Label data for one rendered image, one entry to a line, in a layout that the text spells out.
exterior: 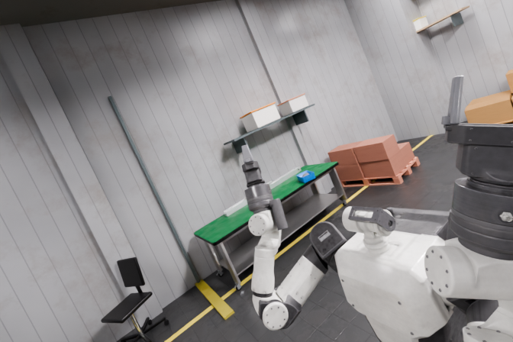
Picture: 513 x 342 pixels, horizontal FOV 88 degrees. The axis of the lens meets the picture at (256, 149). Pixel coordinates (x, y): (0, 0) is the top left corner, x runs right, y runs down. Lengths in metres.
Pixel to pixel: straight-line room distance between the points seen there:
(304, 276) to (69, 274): 3.57
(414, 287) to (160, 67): 4.21
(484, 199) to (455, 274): 0.10
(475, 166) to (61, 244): 4.06
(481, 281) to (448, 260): 0.04
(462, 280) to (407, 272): 0.27
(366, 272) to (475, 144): 0.45
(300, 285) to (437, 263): 0.54
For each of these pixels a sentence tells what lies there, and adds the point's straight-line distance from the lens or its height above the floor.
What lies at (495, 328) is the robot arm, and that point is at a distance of 0.55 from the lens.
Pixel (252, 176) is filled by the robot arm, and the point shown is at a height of 1.64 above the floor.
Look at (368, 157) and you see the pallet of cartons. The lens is 4.89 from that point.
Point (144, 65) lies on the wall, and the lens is 4.45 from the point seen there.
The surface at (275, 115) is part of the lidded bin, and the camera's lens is 4.37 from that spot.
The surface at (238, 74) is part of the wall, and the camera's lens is 4.88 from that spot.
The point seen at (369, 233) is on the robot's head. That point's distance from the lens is 0.75.
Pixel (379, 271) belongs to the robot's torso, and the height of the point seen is 1.35.
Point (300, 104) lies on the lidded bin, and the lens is 4.78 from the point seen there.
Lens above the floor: 1.79
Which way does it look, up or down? 5 degrees down
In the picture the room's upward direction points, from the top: 24 degrees counter-clockwise
